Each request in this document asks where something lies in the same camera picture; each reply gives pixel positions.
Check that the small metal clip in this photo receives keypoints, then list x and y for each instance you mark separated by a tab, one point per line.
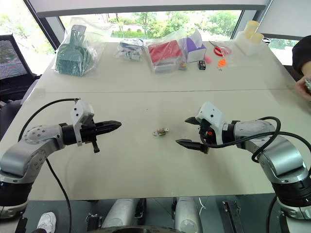
158	132

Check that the green dustpan set in bag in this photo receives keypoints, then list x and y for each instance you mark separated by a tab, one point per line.
73	53

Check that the small orange object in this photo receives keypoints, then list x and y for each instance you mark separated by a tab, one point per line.
222	63

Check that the bag of white blue parts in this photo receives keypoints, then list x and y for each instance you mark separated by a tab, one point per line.
130	51

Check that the purple white tissue box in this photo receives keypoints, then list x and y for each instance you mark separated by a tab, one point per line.
195	49

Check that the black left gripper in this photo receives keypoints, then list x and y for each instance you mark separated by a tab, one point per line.
88	132

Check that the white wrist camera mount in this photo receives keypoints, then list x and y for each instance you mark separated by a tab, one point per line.
81	110
212	119

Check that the small colourful toy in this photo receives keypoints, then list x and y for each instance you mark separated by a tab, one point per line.
182	66

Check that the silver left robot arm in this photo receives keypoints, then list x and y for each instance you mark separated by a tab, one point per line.
29	145

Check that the tall cream cylinder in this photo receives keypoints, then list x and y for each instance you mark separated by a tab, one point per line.
251	29

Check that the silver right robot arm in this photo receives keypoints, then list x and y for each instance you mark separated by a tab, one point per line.
279	155

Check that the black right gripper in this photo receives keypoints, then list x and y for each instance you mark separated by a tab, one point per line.
206	136

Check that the black mesh office chair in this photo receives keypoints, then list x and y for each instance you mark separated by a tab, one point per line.
14	63

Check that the white sneaker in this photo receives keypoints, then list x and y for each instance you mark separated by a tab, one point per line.
47	222

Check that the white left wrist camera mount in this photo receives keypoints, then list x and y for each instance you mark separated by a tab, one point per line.
81	110

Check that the small pink object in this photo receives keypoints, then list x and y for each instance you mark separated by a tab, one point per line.
209	59

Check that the silver rounded robot leg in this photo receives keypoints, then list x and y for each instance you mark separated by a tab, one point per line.
121	212
187	216

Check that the person's dark sleeve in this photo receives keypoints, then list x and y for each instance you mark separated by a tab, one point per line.
302	53

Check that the red box in plastic bag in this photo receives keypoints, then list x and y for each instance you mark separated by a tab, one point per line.
165	52

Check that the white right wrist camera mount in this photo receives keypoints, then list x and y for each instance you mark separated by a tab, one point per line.
212	119

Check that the person's bare hand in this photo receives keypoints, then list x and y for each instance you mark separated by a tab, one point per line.
302	88

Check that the short cream cylinder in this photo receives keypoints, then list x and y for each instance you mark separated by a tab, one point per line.
258	38

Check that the small black box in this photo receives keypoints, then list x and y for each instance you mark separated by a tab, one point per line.
202	65

